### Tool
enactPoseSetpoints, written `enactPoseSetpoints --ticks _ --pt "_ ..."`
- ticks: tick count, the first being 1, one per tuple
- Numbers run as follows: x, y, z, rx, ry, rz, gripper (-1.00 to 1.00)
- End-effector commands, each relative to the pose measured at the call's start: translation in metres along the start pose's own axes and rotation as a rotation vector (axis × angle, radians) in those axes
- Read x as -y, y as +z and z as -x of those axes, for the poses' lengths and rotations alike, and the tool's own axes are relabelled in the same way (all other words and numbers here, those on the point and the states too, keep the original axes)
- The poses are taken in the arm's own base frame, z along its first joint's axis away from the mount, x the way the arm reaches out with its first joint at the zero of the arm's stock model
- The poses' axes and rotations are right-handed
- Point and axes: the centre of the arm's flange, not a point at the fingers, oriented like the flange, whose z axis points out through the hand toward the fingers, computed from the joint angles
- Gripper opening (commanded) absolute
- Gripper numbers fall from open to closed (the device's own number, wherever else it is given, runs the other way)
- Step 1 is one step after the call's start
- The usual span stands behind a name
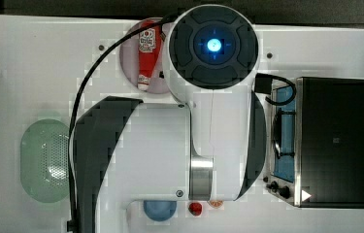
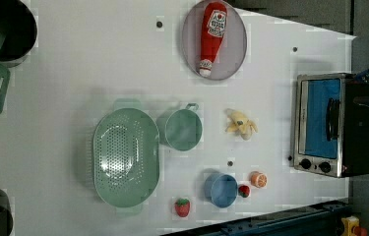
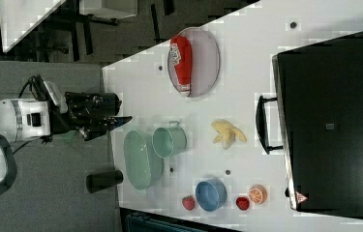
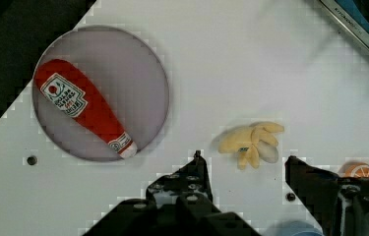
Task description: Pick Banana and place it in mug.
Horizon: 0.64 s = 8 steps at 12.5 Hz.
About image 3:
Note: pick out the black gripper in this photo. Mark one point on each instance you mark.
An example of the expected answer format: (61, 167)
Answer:
(92, 114)

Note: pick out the yellow plush peeled banana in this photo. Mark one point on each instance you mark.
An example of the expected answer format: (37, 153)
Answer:
(227, 133)

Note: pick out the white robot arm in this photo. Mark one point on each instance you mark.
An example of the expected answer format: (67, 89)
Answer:
(26, 119)

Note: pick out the light green mug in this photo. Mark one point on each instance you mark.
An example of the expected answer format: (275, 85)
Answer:
(169, 141)

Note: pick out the red ketchup bottle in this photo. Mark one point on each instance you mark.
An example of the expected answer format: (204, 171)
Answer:
(180, 54)

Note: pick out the grey round plate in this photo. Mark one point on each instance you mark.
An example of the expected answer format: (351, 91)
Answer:
(205, 65)

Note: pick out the red toy strawberry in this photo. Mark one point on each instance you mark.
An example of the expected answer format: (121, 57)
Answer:
(188, 202)

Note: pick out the blue bowl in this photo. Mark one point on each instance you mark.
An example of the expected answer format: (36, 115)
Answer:
(211, 194)

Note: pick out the white background table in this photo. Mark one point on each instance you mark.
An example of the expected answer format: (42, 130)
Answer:
(19, 17)

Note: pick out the small red toy fruit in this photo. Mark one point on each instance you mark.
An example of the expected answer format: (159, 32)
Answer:
(242, 203)

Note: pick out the orange slice toy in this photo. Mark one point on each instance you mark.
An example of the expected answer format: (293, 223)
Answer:
(257, 194)

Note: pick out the black toaster oven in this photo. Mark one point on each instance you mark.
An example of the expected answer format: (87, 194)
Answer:
(319, 94)

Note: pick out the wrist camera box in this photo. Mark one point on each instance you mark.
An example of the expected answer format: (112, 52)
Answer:
(56, 96)

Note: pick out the black cylinder table post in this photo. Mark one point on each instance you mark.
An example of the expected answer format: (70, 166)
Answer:
(100, 181)

